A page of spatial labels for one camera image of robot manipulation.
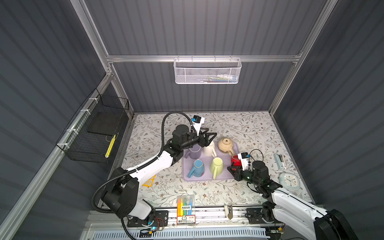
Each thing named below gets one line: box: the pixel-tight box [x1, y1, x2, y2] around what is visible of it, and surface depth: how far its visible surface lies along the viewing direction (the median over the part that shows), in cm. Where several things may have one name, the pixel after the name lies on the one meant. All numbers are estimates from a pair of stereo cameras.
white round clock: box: [278, 172, 303, 192], surface depth 84 cm
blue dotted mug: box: [187, 159, 205, 179], surface depth 84 cm
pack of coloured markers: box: [176, 194, 196, 226], surface depth 77 cm
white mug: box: [202, 141, 217, 159], surface depth 93 cm
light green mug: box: [210, 157, 224, 180], surface depth 84 cm
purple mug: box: [184, 144, 202, 159], surface depth 93 cm
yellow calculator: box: [142, 175, 156, 188], surface depth 86 cm
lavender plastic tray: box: [182, 141, 239, 182], surface depth 91 cm
